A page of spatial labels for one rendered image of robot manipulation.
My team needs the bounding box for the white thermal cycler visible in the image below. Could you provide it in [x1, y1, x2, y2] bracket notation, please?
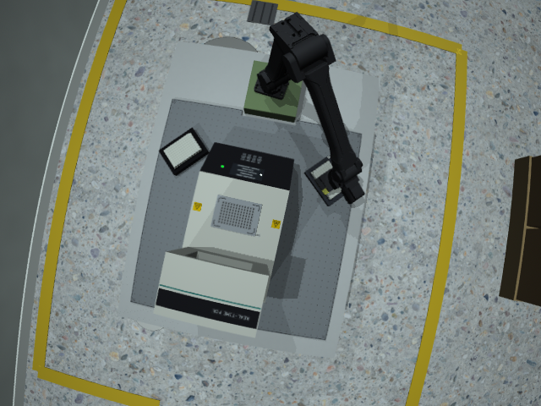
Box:
[153, 142, 294, 338]

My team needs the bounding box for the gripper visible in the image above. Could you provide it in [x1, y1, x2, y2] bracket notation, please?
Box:
[315, 168, 336, 195]

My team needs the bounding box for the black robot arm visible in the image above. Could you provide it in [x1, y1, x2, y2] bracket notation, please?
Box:
[254, 12, 365, 204]

